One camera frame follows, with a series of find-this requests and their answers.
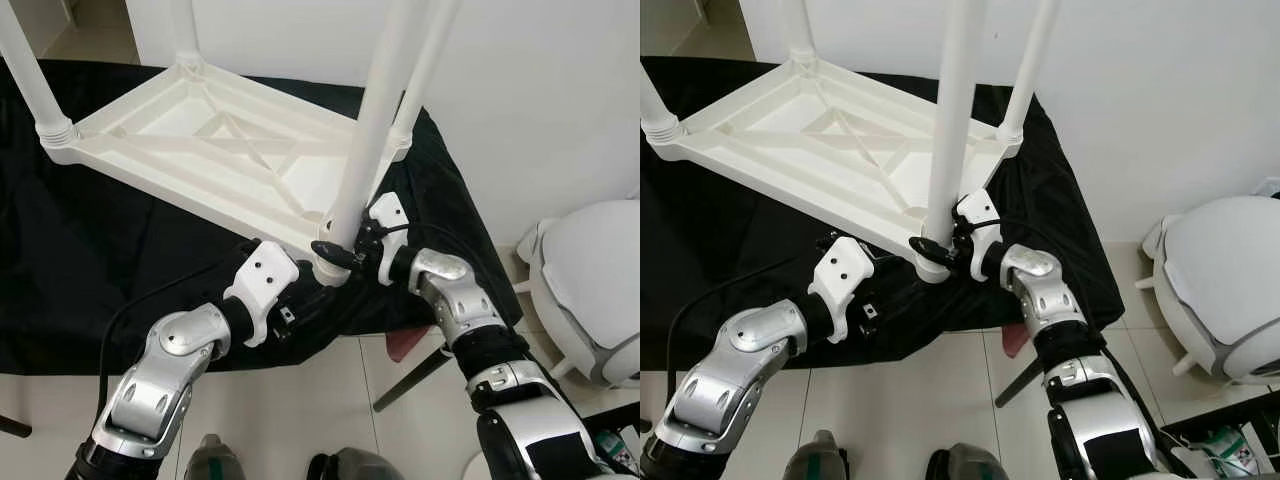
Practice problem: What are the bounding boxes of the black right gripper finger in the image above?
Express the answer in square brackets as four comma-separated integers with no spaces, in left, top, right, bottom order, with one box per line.
[907,235,953,265]
[310,238,359,269]

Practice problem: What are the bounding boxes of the white plastic table top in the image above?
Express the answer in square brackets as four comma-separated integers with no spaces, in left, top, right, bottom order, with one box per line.
[645,58,1023,286]
[40,62,416,289]

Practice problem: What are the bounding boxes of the silver robot left leg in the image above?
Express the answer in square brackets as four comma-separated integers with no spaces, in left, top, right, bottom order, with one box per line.
[785,430,851,480]
[185,435,246,480]

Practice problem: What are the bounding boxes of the black tablecloth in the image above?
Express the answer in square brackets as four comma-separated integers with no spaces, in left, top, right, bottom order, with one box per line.
[0,58,526,376]
[640,55,1126,371]

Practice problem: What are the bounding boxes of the black flat box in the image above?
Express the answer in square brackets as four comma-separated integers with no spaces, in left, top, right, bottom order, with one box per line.
[1165,400,1280,471]
[580,400,641,471]

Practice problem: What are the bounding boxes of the green white device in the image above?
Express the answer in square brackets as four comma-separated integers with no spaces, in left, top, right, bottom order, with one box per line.
[595,430,636,476]
[1195,428,1266,476]

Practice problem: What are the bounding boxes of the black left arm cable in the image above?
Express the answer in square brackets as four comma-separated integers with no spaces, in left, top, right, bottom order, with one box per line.
[97,240,256,421]
[665,235,831,401]

